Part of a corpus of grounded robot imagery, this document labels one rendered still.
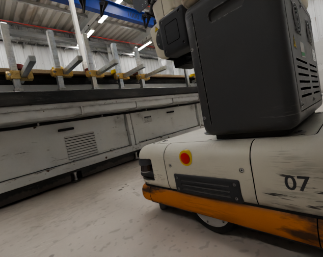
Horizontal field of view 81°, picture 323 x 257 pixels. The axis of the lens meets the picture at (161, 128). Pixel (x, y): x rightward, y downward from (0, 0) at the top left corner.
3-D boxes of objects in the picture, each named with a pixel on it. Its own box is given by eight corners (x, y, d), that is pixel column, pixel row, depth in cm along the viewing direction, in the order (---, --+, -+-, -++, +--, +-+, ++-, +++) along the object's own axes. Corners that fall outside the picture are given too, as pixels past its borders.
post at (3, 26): (25, 101, 116) (6, 22, 113) (18, 101, 113) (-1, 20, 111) (24, 102, 118) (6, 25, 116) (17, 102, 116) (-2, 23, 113)
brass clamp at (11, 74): (34, 78, 119) (32, 70, 119) (7, 78, 110) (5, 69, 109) (32, 81, 123) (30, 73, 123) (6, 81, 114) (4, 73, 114)
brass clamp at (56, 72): (73, 75, 136) (72, 68, 136) (53, 75, 127) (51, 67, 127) (71, 78, 141) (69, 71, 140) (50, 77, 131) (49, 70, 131)
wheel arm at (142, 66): (146, 68, 149) (145, 62, 149) (143, 68, 147) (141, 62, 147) (117, 83, 180) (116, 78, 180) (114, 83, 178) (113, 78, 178)
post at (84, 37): (99, 93, 150) (86, 32, 148) (95, 93, 148) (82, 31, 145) (97, 94, 153) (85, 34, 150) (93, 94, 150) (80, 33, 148)
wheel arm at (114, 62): (118, 64, 132) (117, 58, 131) (114, 64, 129) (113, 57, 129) (92, 81, 163) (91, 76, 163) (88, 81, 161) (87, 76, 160)
